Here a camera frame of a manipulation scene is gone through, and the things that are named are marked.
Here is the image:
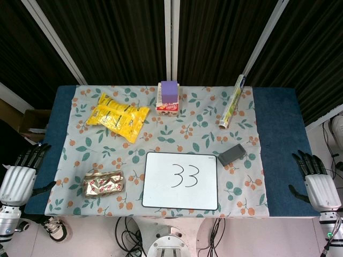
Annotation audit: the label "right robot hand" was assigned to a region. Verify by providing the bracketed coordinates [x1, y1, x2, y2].
[288, 149, 342, 212]

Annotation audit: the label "blue table cover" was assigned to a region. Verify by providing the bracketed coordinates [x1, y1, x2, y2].
[24, 85, 328, 218]

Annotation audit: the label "dark grey whiteboard eraser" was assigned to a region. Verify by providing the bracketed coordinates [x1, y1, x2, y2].
[217, 143, 247, 167]

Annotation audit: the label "brown cardboard box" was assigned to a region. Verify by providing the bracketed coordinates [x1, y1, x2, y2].
[18, 109, 53, 142]

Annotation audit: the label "yellow snack bag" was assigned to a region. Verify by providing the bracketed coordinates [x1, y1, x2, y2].
[85, 92, 150, 145]

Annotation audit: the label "black curtain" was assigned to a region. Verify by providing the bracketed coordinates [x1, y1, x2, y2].
[0, 0, 343, 126]

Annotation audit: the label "white frame post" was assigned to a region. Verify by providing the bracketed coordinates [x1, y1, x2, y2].
[243, 0, 290, 78]
[21, 0, 86, 85]
[164, 0, 180, 84]

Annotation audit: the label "black and white sneaker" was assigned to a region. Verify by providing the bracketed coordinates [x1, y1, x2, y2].
[42, 216, 70, 243]

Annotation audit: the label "rolled green and white tube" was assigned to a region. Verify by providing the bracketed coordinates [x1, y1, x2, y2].
[219, 74, 247, 129]

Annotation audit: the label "black cables beside table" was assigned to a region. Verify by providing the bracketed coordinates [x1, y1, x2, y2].
[321, 120, 343, 183]

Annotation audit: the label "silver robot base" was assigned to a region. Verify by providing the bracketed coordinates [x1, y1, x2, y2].
[146, 226, 192, 257]

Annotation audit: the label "white whiteboard with black frame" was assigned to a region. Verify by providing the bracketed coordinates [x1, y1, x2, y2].
[141, 152, 219, 211]

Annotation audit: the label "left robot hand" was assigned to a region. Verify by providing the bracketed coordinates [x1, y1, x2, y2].
[0, 143, 57, 207]

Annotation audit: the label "purple topped carton box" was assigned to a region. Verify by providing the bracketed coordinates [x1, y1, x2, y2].
[155, 82, 180, 117]

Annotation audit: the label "purple foam cube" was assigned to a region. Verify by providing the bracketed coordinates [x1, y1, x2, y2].
[160, 80, 180, 105]

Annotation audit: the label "gold foil snack pack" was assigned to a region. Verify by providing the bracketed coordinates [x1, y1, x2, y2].
[82, 170, 126, 199]

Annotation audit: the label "black floor cable bundle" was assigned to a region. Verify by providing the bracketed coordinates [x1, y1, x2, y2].
[197, 218, 226, 257]
[115, 216, 148, 257]

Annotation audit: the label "floral tablecloth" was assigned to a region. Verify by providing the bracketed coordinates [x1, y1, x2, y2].
[44, 85, 270, 217]

